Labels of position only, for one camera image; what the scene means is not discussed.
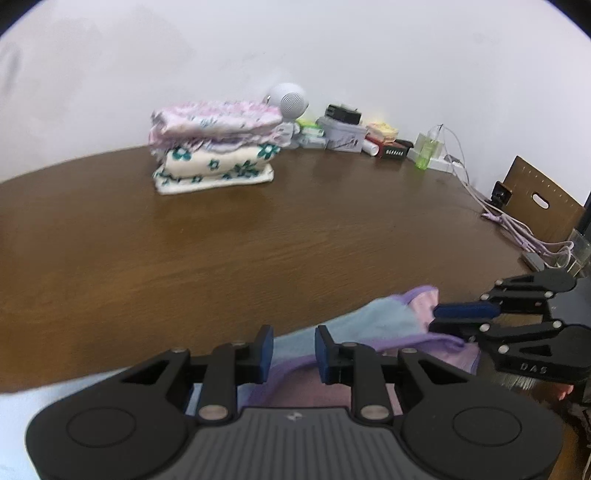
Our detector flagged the black charger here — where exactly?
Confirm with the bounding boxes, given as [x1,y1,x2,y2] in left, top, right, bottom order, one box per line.
[325,104,362,124]

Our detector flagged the yellow cream small item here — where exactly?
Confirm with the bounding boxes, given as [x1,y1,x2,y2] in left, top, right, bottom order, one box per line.
[366,121,399,140]

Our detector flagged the white robot speaker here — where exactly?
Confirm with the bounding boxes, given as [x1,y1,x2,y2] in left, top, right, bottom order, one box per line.
[264,83,309,134]

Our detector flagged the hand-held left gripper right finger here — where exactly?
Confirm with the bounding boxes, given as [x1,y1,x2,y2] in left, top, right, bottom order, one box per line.
[314,325,469,424]

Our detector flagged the white power strip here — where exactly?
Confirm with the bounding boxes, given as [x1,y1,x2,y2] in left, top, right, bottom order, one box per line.
[409,145,462,175]

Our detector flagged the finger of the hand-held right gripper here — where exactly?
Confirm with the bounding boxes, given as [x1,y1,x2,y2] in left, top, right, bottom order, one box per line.
[433,270,579,320]
[428,318,568,352]

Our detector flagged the white and green small boxes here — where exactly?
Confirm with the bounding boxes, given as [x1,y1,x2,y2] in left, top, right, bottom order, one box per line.
[295,119,326,149]

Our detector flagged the black printed box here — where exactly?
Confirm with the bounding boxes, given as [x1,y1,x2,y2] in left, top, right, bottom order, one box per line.
[376,138,414,160]

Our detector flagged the lavender cables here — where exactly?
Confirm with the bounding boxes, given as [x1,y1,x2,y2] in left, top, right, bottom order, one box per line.
[462,175,575,268]

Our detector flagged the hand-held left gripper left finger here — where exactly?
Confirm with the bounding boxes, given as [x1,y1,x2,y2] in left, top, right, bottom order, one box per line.
[121,324,276,424]

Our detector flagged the green liquid bottle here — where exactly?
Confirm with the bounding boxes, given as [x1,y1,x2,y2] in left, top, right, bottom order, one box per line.
[416,134,439,169]

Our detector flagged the brown perforated board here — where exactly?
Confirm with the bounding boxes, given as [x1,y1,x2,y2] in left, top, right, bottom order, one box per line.
[496,156,587,243]

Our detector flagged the pink and blue mesh vest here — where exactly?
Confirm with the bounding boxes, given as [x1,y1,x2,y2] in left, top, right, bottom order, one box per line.
[185,285,483,409]

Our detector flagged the folded pink floral cloth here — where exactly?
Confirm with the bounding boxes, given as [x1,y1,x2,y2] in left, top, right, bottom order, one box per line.
[148,99,296,155]

